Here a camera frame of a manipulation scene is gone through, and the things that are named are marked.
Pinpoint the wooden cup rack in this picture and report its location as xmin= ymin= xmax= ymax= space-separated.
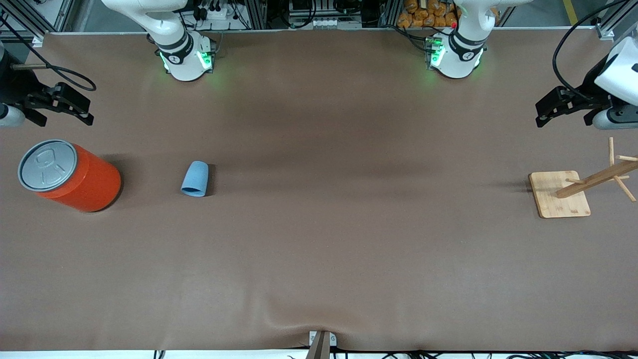
xmin=528 ymin=137 xmax=638 ymax=219

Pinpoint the table edge clamp bracket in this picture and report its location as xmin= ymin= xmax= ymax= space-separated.
xmin=305 ymin=330 xmax=337 ymax=359

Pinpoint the white power strip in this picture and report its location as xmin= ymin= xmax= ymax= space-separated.
xmin=307 ymin=17 xmax=363 ymax=29
xmin=201 ymin=5 xmax=241 ymax=21

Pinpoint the black base cable bundle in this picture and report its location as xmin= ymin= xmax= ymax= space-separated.
xmin=390 ymin=23 xmax=435 ymax=53

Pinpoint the light blue plastic cup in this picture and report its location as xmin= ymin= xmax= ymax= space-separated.
xmin=180 ymin=161 xmax=210 ymax=197

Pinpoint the aluminium frame profile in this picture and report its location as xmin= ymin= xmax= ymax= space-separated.
xmin=595 ymin=0 xmax=638 ymax=41
xmin=0 ymin=0 xmax=76 ymax=41

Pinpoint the bag of orange snacks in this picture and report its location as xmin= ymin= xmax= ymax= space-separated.
xmin=397 ymin=0 xmax=460 ymax=29

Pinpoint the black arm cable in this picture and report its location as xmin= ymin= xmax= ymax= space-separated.
xmin=0 ymin=12 xmax=97 ymax=92
xmin=552 ymin=0 xmax=630 ymax=101

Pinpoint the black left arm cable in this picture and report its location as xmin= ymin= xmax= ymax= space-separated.
xmin=552 ymin=0 xmax=630 ymax=101

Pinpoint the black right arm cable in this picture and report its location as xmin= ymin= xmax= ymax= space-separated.
xmin=0 ymin=12 xmax=97 ymax=92

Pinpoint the orange can with grey lid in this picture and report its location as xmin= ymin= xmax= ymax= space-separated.
xmin=17 ymin=139 xmax=122 ymax=213

